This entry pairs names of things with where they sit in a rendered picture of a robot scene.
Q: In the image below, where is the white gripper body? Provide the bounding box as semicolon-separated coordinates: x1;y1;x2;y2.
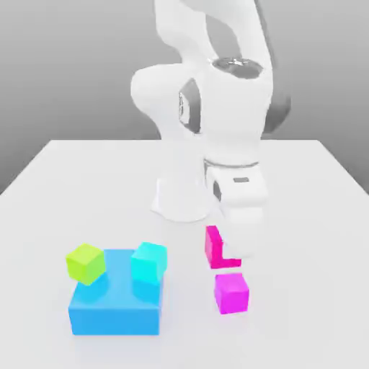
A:
221;201;264;236

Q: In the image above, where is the small green cube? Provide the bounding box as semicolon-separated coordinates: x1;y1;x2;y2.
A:
65;242;107;287

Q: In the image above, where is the small cyan cube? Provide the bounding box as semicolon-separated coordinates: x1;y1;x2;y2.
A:
130;241;169;286

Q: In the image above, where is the large blue box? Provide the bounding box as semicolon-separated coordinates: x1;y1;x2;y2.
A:
68;248;164;337

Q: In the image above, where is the small magenta cube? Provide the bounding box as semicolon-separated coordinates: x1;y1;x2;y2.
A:
213;272;250;316

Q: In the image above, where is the small pink cube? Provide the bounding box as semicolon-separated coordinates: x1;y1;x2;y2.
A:
205;225;242;270

